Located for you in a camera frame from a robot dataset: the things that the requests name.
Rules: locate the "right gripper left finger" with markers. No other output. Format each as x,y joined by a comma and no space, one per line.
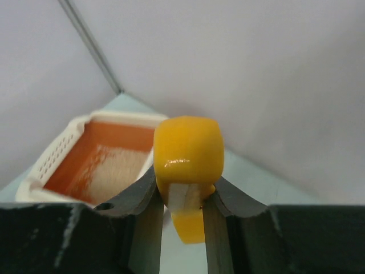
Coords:
122,235

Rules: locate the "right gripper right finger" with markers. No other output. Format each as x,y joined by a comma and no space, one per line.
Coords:
243,235

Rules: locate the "white orange litter box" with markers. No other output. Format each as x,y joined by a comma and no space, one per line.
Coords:
53,175

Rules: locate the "yellow plastic litter scoop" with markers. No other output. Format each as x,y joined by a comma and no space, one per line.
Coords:
188,158

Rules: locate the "tan cat litter granules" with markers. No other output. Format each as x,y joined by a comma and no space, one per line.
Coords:
109,171

